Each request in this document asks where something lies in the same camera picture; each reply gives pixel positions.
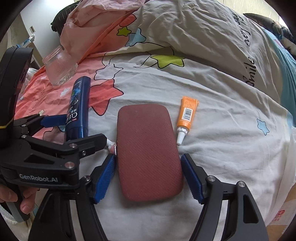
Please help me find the dark blue shampoo bottle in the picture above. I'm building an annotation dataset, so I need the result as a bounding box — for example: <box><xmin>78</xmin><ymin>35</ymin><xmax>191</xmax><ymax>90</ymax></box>
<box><xmin>65</xmin><ymin>76</ymin><xmax>91</xmax><ymax>142</ymax></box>

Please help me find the dark red leather case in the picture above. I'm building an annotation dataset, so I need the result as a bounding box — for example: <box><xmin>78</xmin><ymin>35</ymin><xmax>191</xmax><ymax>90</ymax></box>
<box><xmin>116</xmin><ymin>104</ymin><xmax>184</xmax><ymax>202</ymax></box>

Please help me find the small orange tube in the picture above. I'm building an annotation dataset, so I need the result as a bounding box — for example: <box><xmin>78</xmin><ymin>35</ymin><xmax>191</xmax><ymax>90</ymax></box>
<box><xmin>176</xmin><ymin>96</ymin><xmax>199</xmax><ymax>146</ymax></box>

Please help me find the person's left hand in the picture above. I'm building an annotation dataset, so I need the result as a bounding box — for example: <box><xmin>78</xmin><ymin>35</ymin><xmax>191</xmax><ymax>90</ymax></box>
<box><xmin>0</xmin><ymin>184</ymin><xmax>39</xmax><ymax>215</ymax></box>

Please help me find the small pink tube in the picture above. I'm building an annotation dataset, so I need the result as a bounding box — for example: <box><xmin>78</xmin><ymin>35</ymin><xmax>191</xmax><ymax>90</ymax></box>
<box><xmin>106</xmin><ymin>139</ymin><xmax>117</xmax><ymax>155</ymax></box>

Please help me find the brown cardboard box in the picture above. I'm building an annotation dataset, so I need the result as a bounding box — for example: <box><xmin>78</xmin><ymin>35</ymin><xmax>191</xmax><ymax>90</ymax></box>
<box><xmin>267</xmin><ymin>200</ymin><xmax>295</xmax><ymax>240</ymax></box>

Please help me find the clear plastic container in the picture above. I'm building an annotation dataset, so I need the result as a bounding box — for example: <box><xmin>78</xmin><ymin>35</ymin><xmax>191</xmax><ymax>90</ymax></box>
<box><xmin>42</xmin><ymin>46</ymin><xmax>78</xmax><ymax>86</ymax></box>

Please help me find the cartoon star print duvet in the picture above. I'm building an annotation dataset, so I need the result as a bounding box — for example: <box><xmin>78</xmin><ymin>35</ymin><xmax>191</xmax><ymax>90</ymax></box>
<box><xmin>14</xmin><ymin>0</ymin><xmax>296</xmax><ymax>241</ymax></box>

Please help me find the light pink cloth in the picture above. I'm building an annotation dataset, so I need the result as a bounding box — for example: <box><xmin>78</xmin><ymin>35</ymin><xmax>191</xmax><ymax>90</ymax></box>
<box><xmin>60</xmin><ymin>1</ymin><xmax>145</xmax><ymax>63</ymax></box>

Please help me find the dark patterned pillow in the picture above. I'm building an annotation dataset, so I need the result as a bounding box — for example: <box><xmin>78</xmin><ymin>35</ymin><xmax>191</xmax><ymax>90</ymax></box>
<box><xmin>243</xmin><ymin>13</ymin><xmax>295</xmax><ymax>59</ymax></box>

